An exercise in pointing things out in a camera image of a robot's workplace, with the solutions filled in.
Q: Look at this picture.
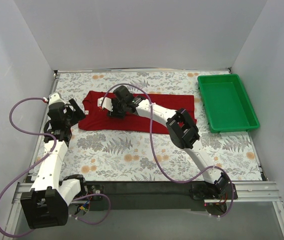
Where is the red t shirt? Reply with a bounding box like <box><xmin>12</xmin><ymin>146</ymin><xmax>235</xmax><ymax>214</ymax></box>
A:
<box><xmin>78</xmin><ymin>91</ymin><xmax>196</xmax><ymax>135</ymax></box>

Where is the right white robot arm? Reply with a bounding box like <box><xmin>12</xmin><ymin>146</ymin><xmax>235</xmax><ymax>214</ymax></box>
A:
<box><xmin>98</xmin><ymin>83</ymin><xmax>235</xmax><ymax>199</ymax></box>

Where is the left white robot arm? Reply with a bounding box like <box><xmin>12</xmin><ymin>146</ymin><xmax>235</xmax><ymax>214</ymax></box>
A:
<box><xmin>21</xmin><ymin>99</ymin><xmax>88</xmax><ymax>230</ymax></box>

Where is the green plastic tray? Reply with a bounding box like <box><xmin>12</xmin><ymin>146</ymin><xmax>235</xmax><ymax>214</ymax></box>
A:
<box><xmin>197</xmin><ymin>74</ymin><xmax>260</xmax><ymax>133</ymax></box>

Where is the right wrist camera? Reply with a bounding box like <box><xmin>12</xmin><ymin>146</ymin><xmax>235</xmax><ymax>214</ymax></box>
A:
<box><xmin>97</xmin><ymin>97</ymin><xmax>113</xmax><ymax>112</ymax></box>

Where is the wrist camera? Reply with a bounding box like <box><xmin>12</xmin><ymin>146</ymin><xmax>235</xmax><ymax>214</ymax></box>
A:
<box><xmin>48</xmin><ymin>92</ymin><xmax>65</xmax><ymax>109</ymax></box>
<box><xmin>97</xmin><ymin>97</ymin><xmax>113</xmax><ymax>112</ymax></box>

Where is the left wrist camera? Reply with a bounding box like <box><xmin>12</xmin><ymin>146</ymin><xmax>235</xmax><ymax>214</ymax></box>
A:
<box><xmin>48</xmin><ymin>92</ymin><xmax>65</xmax><ymax>109</ymax></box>

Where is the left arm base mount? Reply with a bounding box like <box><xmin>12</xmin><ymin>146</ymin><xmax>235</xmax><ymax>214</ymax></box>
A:
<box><xmin>71</xmin><ymin>184</ymin><xmax>104</xmax><ymax>216</ymax></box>

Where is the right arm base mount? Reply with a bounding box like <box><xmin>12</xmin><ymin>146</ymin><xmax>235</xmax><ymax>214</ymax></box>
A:
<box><xmin>190</xmin><ymin>181</ymin><xmax>238</xmax><ymax>218</ymax></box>

